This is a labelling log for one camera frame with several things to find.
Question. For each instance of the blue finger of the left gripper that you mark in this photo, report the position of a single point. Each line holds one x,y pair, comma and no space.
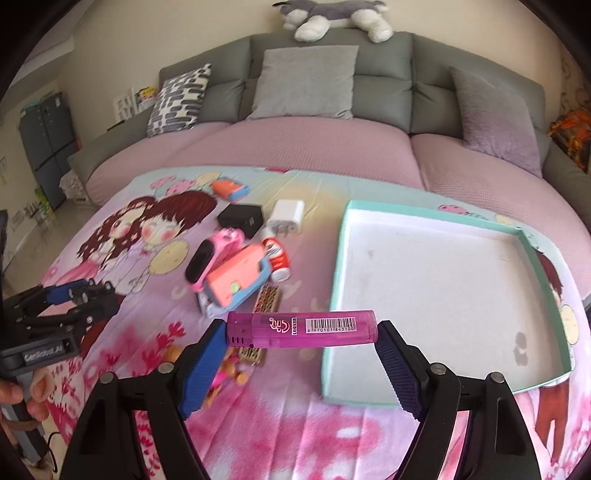
60,294
94,301

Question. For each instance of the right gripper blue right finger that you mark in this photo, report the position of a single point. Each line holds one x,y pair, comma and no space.
398,363

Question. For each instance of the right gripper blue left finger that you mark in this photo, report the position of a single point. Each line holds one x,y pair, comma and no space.
197,366

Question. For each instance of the pink brown puppy toy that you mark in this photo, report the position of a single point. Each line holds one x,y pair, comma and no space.
230,370

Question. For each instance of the large orange blue toy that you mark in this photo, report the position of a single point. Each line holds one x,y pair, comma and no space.
237,278

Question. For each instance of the teal shallow box tray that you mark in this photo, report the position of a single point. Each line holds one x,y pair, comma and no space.
470,293

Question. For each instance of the gold patterned lighter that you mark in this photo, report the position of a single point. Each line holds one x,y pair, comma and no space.
268,299

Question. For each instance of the purple lighter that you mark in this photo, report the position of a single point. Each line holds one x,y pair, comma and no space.
301,330

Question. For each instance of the pink smartwatch black screen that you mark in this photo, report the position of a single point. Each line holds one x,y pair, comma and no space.
217,248

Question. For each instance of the red glue bottle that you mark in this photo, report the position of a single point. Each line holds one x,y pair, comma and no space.
279,261

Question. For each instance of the black power adapter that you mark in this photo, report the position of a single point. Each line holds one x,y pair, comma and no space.
247,218

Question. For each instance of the small orange blue toy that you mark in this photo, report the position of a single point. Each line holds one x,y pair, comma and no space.
229,190

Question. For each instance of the white power adapter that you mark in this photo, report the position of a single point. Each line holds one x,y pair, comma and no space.
287,216

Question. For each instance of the dark grey cabinet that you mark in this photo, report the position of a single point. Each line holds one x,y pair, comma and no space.
49,139

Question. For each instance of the magazines behind sofa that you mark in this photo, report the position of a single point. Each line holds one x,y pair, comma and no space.
133,102

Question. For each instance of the pink sofa cover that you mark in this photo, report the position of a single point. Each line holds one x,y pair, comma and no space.
359,148

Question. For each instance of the black white patterned pillow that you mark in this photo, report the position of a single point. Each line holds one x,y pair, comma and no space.
178,102

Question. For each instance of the grey lilac pillow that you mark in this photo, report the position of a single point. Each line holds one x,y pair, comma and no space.
496,122

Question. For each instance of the grey sofa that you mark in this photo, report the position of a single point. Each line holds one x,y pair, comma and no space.
405,82

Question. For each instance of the orange bag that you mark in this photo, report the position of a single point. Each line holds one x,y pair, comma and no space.
572,133

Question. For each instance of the light grey square pillow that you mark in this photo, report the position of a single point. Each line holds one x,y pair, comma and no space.
314,81

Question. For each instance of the grey white plush husky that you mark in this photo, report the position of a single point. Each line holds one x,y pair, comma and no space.
311,21

